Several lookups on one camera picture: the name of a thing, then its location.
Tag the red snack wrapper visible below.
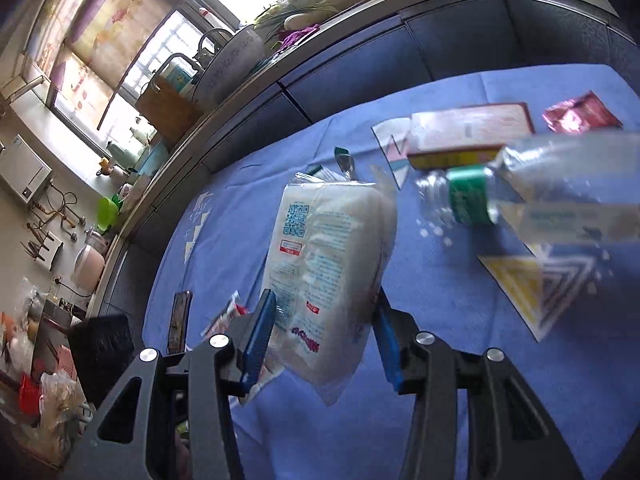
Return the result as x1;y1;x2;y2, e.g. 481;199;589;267
201;290;248;339

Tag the clear plastic water bottle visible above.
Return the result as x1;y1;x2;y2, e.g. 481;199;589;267
416;130;639;245

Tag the kitchen counter with cabinets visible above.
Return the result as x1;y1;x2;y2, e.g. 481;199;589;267
88;0;639;315

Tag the smartphone in red case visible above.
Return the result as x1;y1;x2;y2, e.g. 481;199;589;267
166;290;193;356

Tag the blue patterned tablecloth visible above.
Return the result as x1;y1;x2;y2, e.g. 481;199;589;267
142;63;640;480

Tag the black plastic crate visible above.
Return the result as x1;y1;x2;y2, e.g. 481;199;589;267
67;314;134;408

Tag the pink white electric kettle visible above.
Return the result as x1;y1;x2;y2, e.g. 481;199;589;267
72;230;108;292

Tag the green plastic cup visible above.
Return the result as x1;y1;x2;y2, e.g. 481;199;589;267
96;195;120;232

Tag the yellow red small box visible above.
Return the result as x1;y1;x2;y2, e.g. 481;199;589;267
404;103;534;170

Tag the wooden cutting board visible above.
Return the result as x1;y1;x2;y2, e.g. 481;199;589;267
134;77;203;148

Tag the white enamel basin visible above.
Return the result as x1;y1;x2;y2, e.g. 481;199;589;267
193;25;266;112

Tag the chrome sink faucet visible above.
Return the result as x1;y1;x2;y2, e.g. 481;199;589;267
148;27;233;94

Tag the pink foil wrapper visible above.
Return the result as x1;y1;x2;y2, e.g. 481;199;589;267
542;91;623;136

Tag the white radish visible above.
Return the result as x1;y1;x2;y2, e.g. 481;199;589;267
284;11;331;32

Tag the white wall water heater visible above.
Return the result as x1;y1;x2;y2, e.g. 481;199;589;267
0;136;52;206

